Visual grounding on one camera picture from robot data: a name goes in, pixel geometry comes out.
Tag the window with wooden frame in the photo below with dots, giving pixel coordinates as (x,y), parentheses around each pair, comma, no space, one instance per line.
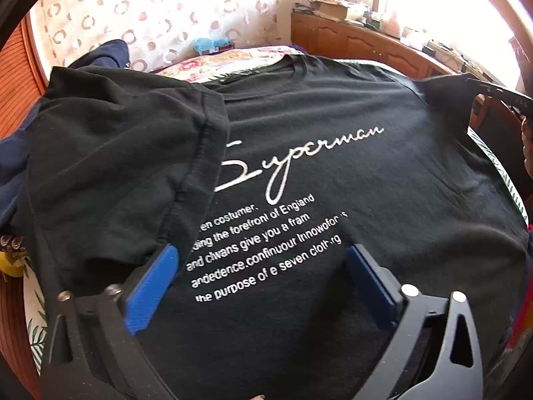
(473,28)

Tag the cardboard box on cabinet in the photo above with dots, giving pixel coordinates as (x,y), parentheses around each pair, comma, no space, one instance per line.
(335,9)

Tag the black Superman t-shirt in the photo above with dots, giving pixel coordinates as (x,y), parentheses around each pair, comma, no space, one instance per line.
(266,216)

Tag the circle patterned sheer curtain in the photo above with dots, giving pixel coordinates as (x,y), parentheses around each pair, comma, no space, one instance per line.
(157,32)

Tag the blue tissue box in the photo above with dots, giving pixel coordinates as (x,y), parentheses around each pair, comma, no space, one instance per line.
(205,46)

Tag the wooden louvered wardrobe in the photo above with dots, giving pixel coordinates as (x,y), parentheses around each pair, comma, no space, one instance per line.
(22,82)

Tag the floral and leaf bedspread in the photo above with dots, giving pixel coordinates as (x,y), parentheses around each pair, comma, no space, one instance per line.
(233,64)

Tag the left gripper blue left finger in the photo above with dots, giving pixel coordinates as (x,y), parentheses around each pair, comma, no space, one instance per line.
(91,351)

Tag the yellow plush toy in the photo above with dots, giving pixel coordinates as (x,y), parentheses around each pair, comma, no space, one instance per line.
(11,265)

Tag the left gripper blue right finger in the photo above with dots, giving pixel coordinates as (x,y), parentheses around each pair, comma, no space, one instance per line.
(451,365)

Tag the long wooden cabinet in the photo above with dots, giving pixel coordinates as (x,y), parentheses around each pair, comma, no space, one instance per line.
(336,40)

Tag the person's right hand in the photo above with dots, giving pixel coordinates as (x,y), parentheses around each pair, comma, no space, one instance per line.
(527,141)

